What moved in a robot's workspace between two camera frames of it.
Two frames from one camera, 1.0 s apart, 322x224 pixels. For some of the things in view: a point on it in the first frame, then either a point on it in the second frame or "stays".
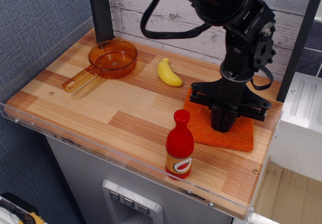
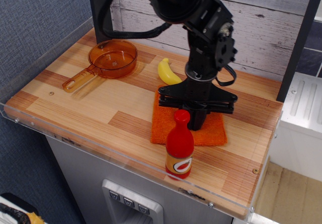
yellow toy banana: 167,74 stays
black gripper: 230,93 to 191,93
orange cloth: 241,137 to 213,133
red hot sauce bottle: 179,147 stays
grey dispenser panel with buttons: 124,206 stays
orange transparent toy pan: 112,58 stays
